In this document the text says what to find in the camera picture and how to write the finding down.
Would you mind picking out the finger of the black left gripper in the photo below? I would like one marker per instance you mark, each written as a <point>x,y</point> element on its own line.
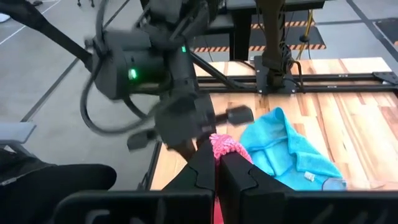
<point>183,151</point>

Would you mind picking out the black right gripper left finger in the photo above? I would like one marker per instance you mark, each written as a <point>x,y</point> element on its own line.
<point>199,174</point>

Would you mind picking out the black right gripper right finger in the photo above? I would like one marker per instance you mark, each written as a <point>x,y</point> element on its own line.
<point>236,177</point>

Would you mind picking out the pink microfiber towel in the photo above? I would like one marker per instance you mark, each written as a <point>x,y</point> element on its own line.
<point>227,144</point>

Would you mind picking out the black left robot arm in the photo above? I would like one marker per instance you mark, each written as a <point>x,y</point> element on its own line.
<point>124,62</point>

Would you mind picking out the blue microfiber towel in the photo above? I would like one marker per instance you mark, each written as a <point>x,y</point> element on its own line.
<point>280,155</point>

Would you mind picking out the black side desk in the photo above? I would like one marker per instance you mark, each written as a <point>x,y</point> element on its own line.
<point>241,37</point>

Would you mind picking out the black mat orange striped edge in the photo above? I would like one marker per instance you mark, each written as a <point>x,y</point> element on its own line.
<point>258,34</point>
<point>387,29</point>

